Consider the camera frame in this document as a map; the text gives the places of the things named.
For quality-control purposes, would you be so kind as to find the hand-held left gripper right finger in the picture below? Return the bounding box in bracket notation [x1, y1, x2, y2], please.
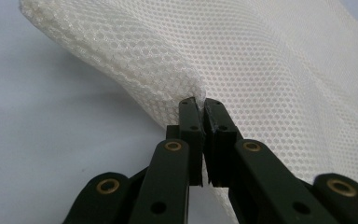
[203, 98, 243, 188]

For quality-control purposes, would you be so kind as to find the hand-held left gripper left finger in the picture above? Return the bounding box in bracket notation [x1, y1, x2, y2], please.
[166, 96, 206, 188]

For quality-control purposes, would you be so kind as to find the white mesh cloth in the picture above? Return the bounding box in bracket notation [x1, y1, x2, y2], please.
[19, 0, 358, 224]

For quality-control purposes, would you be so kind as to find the light blue table mat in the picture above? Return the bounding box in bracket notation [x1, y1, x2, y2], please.
[0, 0, 358, 224]

